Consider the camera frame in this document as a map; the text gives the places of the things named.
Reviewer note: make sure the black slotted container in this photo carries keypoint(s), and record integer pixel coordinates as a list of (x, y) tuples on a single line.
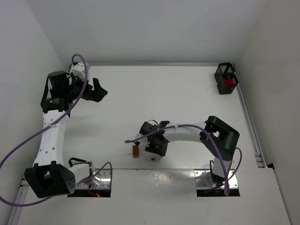
[(225, 70)]

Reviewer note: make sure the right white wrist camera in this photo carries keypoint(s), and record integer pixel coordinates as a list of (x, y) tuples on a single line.
[(141, 139)]

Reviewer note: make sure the metal base plate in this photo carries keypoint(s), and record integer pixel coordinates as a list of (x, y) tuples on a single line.
[(102, 181), (204, 181)]

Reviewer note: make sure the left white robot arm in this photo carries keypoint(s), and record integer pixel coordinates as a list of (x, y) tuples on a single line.
[(48, 176)]

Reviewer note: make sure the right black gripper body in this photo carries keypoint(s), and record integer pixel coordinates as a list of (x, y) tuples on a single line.
[(151, 143)]

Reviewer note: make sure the red roof lego piece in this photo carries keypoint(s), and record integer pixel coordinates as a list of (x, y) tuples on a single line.
[(229, 81)]

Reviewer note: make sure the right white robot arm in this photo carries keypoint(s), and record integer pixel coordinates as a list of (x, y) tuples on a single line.
[(217, 136)]

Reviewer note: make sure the brown lego brick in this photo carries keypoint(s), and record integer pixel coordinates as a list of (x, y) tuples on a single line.
[(135, 151)]

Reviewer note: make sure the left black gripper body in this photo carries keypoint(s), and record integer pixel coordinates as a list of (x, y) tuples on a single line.
[(94, 89)]

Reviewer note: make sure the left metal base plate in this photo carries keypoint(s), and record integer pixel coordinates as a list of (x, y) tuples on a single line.
[(102, 181)]

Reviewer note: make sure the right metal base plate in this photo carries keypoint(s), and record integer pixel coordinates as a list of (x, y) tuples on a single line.
[(204, 181)]

